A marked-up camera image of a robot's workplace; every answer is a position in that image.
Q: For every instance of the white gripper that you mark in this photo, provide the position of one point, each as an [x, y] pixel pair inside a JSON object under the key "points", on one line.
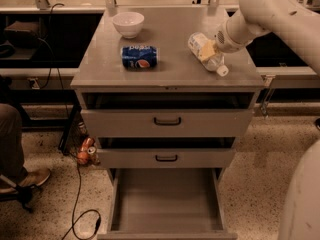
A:
{"points": [[222, 41]]}

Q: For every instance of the clear plastic water bottle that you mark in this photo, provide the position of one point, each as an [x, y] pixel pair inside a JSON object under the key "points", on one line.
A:
{"points": [[214, 64]]}

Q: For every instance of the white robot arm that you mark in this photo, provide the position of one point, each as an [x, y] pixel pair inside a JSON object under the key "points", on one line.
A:
{"points": [[299, 29]]}

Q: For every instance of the top grey drawer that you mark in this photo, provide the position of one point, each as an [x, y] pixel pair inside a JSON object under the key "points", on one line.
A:
{"points": [[202, 114]]}

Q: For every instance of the grey drawer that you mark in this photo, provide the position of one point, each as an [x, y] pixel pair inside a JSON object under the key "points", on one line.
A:
{"points": [[166, 204], [193, 152], [202, 114]]}

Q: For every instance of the grey drawer cabinet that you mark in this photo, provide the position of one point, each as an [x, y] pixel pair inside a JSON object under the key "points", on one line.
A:
{"points": [[177, 71]]}

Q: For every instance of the middle grey drawer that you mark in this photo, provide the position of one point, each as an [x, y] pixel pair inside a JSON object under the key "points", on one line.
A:
{"points": [[193, 152]]}

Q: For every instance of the bottom grey drawer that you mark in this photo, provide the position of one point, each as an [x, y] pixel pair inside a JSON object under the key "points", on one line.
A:
{"points": [[166, 204]]}

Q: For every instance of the blue pepsi can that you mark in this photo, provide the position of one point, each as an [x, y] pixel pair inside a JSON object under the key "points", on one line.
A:
{"points": [[139, 56]]}

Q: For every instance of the white ceramic bowl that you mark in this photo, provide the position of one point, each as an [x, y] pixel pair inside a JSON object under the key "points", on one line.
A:
{"points": [[128, 24]]}

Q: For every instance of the orange soda can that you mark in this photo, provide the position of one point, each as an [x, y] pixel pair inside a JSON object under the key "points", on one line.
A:
{"points": [[86, 144], [87, 155]]}

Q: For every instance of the black box on shelf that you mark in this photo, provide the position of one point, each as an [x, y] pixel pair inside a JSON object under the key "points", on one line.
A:
{"points": [[23, 34]]}

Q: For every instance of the tan shoe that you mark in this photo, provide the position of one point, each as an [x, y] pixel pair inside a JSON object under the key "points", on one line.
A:
{"points": [[30, 179]]}

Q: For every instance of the person leg brown trousers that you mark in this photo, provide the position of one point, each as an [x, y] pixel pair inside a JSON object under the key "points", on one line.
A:
{"points": [[11, 151]]}

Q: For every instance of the black chair base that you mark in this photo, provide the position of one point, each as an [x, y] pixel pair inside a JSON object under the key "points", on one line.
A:
{"points": [[22, 194]]}

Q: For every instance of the black top drawer handle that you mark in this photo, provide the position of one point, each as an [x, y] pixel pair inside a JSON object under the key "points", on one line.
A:
{"points": [[173, 122]]}

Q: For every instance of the black drawer handle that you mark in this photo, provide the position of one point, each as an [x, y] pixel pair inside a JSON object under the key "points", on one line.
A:
{"points": [[172, 158], [173, 122]]}

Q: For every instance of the black middle drawer handle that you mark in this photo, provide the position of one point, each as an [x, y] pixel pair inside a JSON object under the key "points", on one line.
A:
{"points": [[172, 158]]}

